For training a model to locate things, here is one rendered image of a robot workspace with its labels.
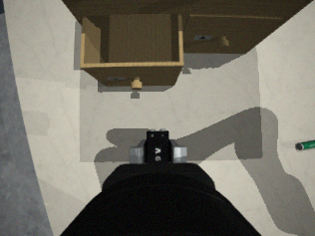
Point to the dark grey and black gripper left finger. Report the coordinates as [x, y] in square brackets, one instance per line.
[139, 153]

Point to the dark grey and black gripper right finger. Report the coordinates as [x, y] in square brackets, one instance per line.
[176, 153]

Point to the small wooden chest of drawers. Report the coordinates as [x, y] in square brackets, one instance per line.
[187, 10]

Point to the black nine-volt battery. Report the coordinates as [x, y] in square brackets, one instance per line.
[158, 146]

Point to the wooden drawer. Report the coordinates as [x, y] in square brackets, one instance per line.
[261, 6]
[142, 49]
[90, 6]
[213, 32]

